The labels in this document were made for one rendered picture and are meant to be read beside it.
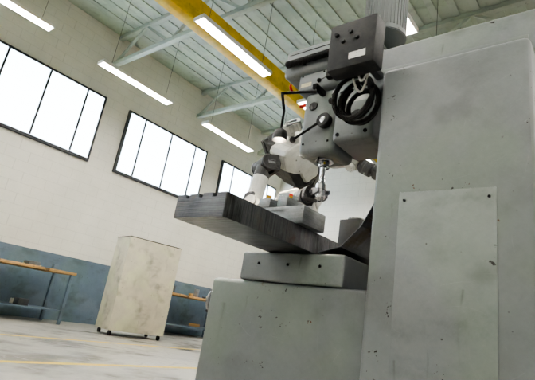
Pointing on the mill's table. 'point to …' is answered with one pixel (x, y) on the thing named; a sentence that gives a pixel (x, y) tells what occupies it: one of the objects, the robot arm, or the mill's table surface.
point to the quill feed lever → (316, 124)
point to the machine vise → (299, 214)
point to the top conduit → (307, 59)
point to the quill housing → (320, 149)
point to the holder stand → (347, 226)
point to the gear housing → (316, 82)
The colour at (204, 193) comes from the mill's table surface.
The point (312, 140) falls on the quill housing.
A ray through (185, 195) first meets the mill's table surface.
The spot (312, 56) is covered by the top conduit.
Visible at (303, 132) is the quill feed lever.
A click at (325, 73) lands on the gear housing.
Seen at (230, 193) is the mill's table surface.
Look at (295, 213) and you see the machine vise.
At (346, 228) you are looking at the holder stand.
